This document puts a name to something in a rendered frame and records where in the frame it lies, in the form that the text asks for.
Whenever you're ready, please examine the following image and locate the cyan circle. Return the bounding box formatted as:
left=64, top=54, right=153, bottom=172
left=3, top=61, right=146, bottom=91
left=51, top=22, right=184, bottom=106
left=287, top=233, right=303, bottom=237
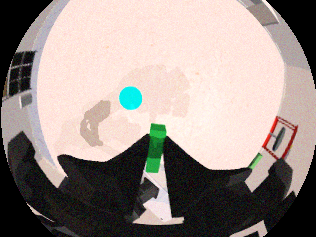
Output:
left=118, top=86, right=142, bottom=110

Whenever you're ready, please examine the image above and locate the green rectangular post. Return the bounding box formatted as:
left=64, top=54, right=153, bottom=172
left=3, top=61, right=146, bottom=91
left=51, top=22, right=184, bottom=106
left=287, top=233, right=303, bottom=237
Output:
left=145, top=122, right=167, bottom=172

